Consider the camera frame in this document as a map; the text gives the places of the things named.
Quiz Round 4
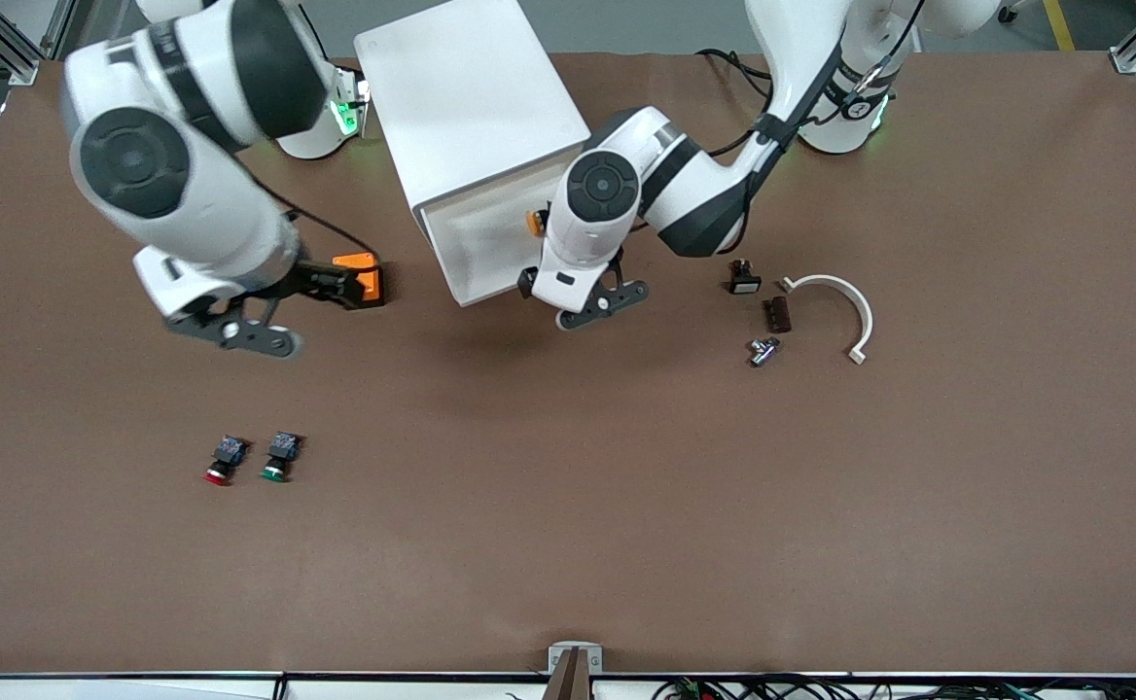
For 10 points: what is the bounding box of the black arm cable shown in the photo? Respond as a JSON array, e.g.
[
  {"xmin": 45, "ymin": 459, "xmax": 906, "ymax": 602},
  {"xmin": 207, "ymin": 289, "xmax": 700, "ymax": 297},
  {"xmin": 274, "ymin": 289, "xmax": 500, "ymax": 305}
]
[
  {"xmin": 237, "ymin": 165, "xmax": 380, "ymax": 260},
  {"xmin": 704, "ymin": 0, "xmax": 924, "ymax": 161}
]

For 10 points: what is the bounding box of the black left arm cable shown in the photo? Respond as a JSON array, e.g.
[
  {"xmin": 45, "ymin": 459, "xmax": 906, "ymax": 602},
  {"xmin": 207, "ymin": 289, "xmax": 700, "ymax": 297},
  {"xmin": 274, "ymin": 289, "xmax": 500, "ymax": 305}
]
[{"xmin": 704, "ymin": 0, "xmax": 924, "ymax": 161}]

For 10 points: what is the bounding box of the orange button enclosure box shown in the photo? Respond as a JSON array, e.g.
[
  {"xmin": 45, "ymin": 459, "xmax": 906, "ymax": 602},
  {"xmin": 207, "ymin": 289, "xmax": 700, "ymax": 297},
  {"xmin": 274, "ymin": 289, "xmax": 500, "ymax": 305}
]
[{"xmin": 333, "ymin": 251, "xmax": 386, "ymax": 310}]

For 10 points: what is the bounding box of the red push button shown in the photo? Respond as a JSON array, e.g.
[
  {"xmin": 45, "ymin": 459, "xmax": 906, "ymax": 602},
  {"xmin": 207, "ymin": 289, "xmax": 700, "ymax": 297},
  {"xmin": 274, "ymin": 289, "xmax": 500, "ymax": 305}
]
[{"xmin": 202, "ymin": 436, "xmax": 251, "ymax": 487}]

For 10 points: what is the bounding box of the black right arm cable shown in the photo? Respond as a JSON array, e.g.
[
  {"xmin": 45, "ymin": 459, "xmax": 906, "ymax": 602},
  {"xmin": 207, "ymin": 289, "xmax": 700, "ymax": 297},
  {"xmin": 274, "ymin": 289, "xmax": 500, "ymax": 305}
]
[{"xmin": 237, "ymin": 165, "xmax": 380, "ymax": 260}]

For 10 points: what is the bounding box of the black base power cable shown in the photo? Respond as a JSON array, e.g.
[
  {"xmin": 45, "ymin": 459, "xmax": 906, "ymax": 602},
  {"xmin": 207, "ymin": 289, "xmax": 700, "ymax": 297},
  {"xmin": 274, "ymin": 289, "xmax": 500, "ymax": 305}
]
[{"xmin": 696, "ymin": 47, "xmax": 775, "ymax": 100}]

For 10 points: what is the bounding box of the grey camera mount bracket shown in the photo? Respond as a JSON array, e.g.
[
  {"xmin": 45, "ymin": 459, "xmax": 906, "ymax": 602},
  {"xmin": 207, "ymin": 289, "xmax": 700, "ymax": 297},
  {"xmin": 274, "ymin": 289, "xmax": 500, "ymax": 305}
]
[{"xmin": 547, "ymin": 642, "xmax": 604, "ymax": 700}]

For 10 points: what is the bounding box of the green push button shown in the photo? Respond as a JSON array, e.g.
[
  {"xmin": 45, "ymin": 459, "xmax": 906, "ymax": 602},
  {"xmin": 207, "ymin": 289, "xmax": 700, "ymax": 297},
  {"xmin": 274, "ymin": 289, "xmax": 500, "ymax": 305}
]
[{"xmin": 259, "ymin": 432, "xmax": 302, "ymax": 483}]

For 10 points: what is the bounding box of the brown table cover mat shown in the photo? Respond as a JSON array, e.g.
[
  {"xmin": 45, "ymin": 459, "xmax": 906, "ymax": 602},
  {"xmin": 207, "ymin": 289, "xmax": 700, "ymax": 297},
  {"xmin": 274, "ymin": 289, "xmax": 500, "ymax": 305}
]
[{"xmin": 0, "ymin": 51, "xmax": 1136, "ymax": 675}]

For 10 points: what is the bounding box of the white curved plastic bracket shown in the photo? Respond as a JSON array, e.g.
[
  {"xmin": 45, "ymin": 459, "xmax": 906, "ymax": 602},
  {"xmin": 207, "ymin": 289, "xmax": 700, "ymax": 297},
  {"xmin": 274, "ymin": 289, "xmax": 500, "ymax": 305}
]
[{"xmin": 779, "ymin": 274, "xmax": 875, "ymax": 367}]

